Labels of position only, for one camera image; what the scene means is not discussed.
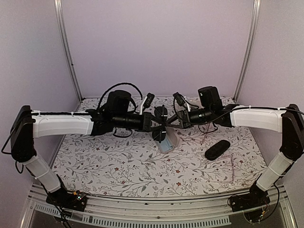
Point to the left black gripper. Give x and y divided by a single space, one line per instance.
147 122

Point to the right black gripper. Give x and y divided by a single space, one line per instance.
184 119

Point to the pink glasses case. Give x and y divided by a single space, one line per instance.
173 138

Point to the black round sunglasses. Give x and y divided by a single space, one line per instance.
158 135

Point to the light blue cleaning cloth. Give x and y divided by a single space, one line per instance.
165 145

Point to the orange lens sunglasses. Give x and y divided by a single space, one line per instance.
208 129

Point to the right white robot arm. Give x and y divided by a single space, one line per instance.
285 120

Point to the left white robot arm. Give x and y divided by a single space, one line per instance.
115 113

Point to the black glasses case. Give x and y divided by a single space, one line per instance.
217 150

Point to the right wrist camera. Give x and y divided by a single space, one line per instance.
181 101

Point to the clear pink frame glasses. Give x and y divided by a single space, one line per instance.
226 168

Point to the front aluminium rail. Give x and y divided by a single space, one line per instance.
210 211

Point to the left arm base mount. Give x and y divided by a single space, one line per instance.
69 200

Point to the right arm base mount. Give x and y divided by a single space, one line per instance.
249 202

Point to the right aluminium frame post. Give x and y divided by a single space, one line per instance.
248 50

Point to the aluminium frame post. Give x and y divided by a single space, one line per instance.
64 38
248 50

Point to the left aluminium frame post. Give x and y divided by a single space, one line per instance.
64 38

